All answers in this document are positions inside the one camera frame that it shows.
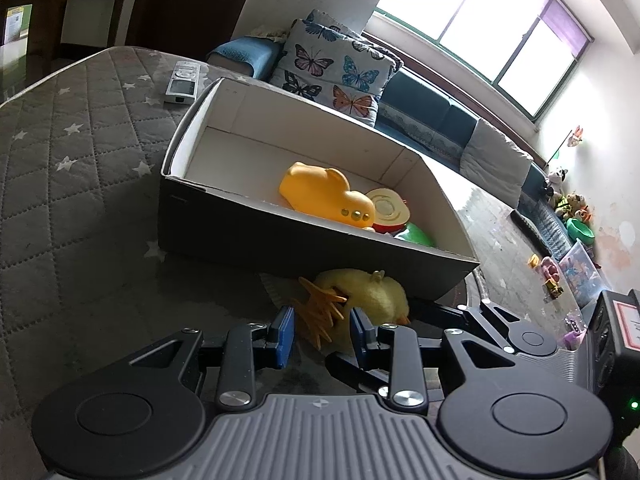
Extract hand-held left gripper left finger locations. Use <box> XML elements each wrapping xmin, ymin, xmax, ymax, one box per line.
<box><xmin>131</xmin><ymin>305</ymin><xmax>297</xmax><ymax>412</ymax></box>

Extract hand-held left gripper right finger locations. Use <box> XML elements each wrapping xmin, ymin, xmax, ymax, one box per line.
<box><xmin>349</xmin><ymin>307</ymin><xmax>516</xmax><ymax>416</ymax></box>

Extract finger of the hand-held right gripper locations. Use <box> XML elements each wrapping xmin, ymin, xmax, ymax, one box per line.
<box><xmin>410</xmin><ymin>299</ymin><xmax>521</xmax><ymax>357</ymax></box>
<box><xmin>325</xmin><ymin>352</ymin><xmax>393</xmax><ymax>396</ymax></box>

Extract yellow plush duck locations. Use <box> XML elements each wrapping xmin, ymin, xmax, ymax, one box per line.
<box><xmin>292</xmin><ymin>269</ymin><xmax>412</xmax><ymax>357</ymax></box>

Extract green packet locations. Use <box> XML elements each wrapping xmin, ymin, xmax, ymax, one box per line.
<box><xmin>392</xmin><ymin>222</ymin><xmax>436</xmax><ymax>248</ymax></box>

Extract grey cardboard box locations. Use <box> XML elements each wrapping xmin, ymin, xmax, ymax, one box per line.
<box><xmin>159</xmin><ymin>77</ymin><xmax>481</xmax><ymax>304</ymax></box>

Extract red toy apple half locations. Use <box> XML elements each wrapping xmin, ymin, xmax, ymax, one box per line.
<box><xmin>364</xmin><ymin>187</ymin><xmax>412</xmax><ymax>235</ymax></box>

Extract large orange rubber toy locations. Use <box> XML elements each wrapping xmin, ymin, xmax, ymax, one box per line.
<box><xmin>278</xmin><ymin>161</ymin><xmax>377</xmax><ymax>232</ymax></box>

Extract small purple item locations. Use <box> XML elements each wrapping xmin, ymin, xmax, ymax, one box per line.
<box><xmin>565</xmin><ymin>317</ymin><xmax>587</xmax><ymax>350</ymax></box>

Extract round glass turntable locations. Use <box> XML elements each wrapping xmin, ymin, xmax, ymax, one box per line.
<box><xmin>435</xmin><ymin>265</ymin><xmax>497</xmax><ymax>312</ymax></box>

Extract clear plastic box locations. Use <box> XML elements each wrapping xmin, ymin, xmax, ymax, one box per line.
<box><xmin>557</xmin><ymin>240</ymin><xmax>609</xmax><ymax>309</ymax></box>

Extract green bowl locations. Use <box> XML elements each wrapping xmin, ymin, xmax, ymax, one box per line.
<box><xmin>567</xmin><ymin>219</ymin><xmax>596</xmax><ymax>244</ymax></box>

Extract brown plush toys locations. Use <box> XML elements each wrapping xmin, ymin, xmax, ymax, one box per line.
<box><xmin>555</xmin><ymin>192</ymin><xmax>589</xmax><ymax>221</ymax></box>

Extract panda plush toy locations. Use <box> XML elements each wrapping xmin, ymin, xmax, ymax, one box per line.
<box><xmin>545</xmin><ymin>167</ymin><xmax>569</xmax><ymax>196</ymax></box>

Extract grey cushion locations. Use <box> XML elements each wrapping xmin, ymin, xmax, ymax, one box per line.
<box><xmin>459</xmin><ymin>117</ymin><xmax>535</xmax><ymax>209</ymax></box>

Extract blue sofa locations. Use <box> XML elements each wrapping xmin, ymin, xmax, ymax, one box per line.
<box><xmin>207</xmin><ymin>37</ymin><xmax>577</xmax><ymax>262</ymax></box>

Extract grey star quilted cover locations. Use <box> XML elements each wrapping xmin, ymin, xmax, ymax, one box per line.
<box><xmin>0</xmin><ymin>45</ymin><xmax>603</xmax><ymax>461</ymax></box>

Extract white remote control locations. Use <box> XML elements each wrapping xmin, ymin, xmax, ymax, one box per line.
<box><xmin>165</xmin><ymin>60</ymin><xmax>202</xmax><ymax>106</ymax></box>

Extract blue folded blanket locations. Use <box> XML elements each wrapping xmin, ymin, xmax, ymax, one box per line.
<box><xmin>207</xmin><ymin>37</ymin><xmax>282</xmax><ymax>80</ymax></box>

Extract window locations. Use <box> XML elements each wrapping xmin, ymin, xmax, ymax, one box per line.
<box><xmin>372</xmin><ymin>0</ymin><xmax>594</xmax><ymax>122</ymax></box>

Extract brown wooden door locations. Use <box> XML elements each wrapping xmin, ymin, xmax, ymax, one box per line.
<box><xmin>125</xmin><ymin>0</ymin><xmax>267</xmax><ymax>52</ymax></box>

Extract brown wooden cabinet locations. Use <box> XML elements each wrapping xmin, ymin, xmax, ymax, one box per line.
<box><xmin>0</xmin><ymin>0</ymin><xmax>134</xmax><ymax>62</ymax></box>

